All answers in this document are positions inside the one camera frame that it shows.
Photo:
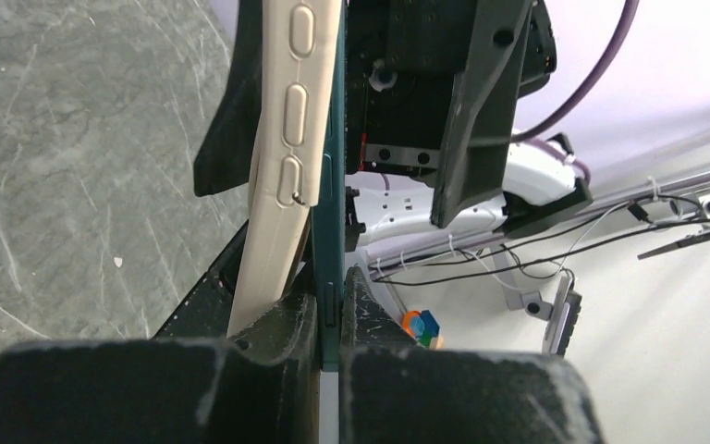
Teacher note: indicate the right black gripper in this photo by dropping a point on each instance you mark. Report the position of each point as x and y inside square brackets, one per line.
[406, 68]

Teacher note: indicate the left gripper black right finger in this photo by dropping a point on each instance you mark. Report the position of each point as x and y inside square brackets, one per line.
[393, 390]

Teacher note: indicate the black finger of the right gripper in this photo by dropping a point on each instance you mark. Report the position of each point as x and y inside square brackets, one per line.
[224, 159]

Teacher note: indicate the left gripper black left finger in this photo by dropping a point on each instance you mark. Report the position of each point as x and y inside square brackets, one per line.
[258, 387]

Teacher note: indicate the beige phone case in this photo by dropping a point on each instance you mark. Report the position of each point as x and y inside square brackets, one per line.
[299, 57]

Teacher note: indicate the phone with dark screen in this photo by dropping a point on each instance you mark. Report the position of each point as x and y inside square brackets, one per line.
[328, 216]

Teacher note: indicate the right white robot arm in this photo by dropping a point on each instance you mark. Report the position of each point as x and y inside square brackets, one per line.
[539, 189]

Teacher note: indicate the colourful toy car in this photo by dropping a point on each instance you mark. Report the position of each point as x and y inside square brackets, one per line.
[423, 327]

